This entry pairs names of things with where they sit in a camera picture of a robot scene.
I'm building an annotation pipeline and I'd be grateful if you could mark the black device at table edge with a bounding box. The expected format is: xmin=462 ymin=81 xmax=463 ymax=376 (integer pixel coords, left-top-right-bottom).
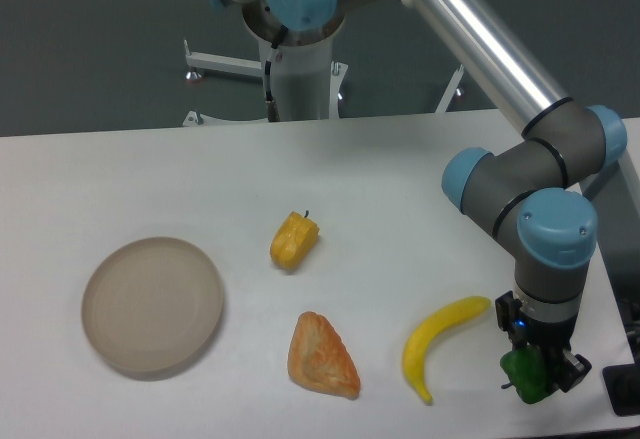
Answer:
xmin=602 ymin=364 xmax=639 ymax=417

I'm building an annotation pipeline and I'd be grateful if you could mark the yellow toy bell pepper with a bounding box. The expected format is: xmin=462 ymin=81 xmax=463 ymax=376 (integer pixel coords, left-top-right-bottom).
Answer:
xmin=270 ymin=211 xmax=320 ymax=271

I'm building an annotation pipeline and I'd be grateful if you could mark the yellow toy banana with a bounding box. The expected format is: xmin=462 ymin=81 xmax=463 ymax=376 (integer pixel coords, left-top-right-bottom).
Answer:
xmin=401 ymin=295 xmax=491 ymax=405

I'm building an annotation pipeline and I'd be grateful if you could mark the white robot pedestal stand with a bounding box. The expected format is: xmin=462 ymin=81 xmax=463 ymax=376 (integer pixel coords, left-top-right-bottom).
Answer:
xmin=183 ymin=0 xmax=468 ymax=127

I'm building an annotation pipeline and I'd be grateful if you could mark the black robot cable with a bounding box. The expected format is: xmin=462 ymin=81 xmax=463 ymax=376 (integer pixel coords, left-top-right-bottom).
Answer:
xmin=263 ymin=4 xmax=290 ymax=123

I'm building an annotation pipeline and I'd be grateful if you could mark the orange toy pastry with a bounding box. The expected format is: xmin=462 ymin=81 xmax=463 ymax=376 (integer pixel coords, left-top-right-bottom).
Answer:
xmin=287 ymin=311 xmax=361 ymax=400

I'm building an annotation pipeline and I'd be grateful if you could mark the green toy bell pepper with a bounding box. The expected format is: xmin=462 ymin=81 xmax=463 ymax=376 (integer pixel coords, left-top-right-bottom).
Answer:
xmin=500 ymin=345 xmax=553 ymax=404

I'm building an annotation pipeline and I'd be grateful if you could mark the beige round plate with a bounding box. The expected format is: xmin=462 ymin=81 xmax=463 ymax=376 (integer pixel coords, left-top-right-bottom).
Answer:
xmin=81 ymin=237 xmax=224 ymax=381

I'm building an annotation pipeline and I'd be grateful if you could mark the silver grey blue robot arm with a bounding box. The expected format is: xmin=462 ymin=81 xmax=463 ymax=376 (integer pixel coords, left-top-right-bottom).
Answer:
xmin=208 ymin=0 xmax=627 ymax=404

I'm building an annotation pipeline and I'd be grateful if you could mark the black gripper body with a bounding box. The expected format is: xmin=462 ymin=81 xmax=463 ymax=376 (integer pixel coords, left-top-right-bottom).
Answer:
xmin=495 ymin=290 xmax=580 ymax=352

